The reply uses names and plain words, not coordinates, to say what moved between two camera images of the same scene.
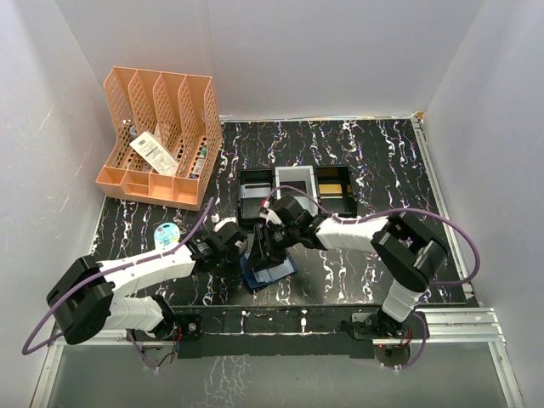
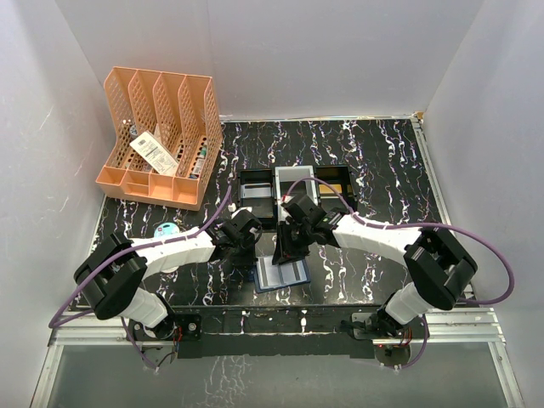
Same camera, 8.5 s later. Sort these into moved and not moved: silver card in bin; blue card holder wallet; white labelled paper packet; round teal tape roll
Moved: blue card holder wallet
Not moved: silver card in bin; white labelled paper packet; round teal tape roll
